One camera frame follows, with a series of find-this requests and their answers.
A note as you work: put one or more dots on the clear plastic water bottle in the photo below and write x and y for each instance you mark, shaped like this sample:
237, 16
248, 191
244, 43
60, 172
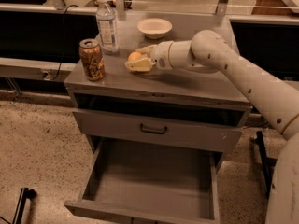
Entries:
107, 26

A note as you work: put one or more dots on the grey metal drawer cabinet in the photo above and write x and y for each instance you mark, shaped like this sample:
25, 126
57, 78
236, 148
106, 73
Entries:
190, 94

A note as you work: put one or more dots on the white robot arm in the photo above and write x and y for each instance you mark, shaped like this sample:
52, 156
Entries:
276, 100

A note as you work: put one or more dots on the black stand leg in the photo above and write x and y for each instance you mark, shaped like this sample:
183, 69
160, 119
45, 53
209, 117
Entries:
26, 194
267, 163

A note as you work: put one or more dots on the open grey bottom drawer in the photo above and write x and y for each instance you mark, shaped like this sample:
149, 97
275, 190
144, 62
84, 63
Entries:
139, 183

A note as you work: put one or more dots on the brown patterned drink can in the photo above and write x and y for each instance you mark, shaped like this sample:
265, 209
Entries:
92, 59

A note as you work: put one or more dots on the wooden desk background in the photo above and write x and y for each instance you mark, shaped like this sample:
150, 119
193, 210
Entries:
272, 7

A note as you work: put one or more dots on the closed grey drawer with handle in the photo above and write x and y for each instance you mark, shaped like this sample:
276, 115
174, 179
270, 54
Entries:
151, 130

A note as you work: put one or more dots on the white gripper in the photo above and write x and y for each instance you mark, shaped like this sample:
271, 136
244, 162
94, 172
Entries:
161, 56

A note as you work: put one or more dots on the orange fruit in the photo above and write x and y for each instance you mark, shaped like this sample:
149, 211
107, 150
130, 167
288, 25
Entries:
134, 55

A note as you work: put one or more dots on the black stand leg left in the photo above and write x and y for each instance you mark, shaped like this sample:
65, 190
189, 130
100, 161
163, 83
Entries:
26, 194

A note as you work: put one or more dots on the white paper bowl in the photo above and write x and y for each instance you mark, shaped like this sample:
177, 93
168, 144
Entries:
154, 28

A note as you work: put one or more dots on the black stand leg right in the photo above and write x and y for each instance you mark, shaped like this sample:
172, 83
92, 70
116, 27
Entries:
267, 163

